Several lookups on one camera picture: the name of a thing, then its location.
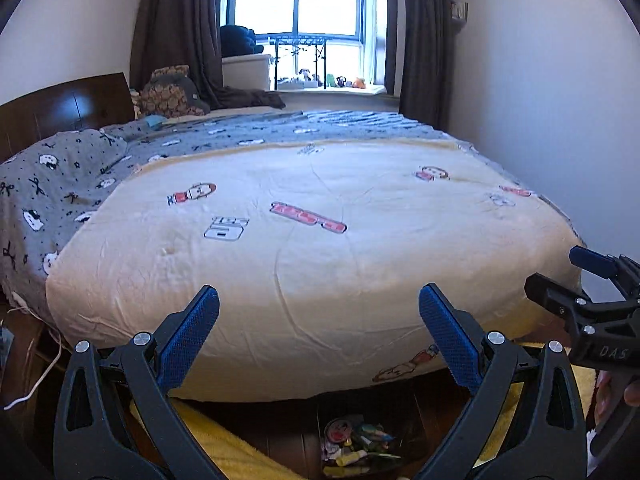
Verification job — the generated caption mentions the white yellow tube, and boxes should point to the white yellow tube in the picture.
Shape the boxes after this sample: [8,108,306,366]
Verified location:
[335,450,368,467]

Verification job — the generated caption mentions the round silver tin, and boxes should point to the round silver tin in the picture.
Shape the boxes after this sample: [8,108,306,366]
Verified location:
[324,419,352,445]

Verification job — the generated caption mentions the person's right hand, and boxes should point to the person's right hand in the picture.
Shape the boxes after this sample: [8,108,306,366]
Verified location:
[594,370,640,425]

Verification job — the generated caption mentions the yellow fluffy rug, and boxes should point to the yellow fluffy rug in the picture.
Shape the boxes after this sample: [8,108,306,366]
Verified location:
[129,341,597,480]

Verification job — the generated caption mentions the grey patterned quilt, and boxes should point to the grey patterned quilt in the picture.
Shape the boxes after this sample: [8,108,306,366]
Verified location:
[0,109,582,311]

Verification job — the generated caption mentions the dark right curtain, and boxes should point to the dark right curtain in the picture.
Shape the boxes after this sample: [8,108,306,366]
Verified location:
[384,0,454,130]

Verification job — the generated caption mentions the dark curtain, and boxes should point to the dark curtain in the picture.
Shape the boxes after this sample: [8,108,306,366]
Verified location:
[384,0,454,130]
[129,0,285,110]

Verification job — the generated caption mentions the dark wooden headboard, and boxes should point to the dark wooden headboard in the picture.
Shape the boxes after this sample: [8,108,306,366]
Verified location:
[0,73,134,162]

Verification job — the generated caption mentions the brown patterned pillow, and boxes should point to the brown patterned pillow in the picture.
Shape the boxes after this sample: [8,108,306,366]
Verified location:
[138,65,210,118]

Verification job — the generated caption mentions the window sill toys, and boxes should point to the window sill toys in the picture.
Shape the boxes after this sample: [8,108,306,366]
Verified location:
[274,68,367,90]

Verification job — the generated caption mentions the white storage box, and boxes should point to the white storage box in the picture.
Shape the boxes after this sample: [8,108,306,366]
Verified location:
[222,53,272,91]

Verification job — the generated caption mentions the dark blue clothes pile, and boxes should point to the dark blue clothes pile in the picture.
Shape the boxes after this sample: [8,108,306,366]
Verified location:
[220,25,264,58]

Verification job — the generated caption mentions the dark left curtain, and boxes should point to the dark left curtain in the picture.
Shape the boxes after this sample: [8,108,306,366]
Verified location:
[129,0,285,110]

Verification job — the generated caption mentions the black folding rack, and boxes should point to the black folding rack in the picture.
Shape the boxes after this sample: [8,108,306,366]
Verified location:
[258,32,330,91]

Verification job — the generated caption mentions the white charging cable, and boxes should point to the white charging cable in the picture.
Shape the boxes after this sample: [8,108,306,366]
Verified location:
[2,291,64,412]

